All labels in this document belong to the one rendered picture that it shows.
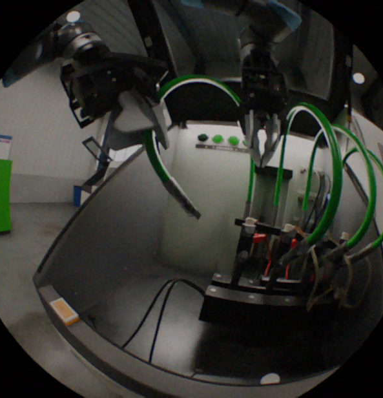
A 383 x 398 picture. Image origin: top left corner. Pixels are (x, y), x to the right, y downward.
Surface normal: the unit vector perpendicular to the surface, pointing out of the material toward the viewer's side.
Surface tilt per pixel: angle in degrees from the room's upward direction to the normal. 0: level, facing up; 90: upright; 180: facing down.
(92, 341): 0
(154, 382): 0
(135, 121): 75
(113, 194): 90
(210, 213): 90
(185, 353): 0
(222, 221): 90
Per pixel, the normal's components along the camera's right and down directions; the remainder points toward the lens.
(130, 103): 0.57, -0.13
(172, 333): 0.15, -0.99
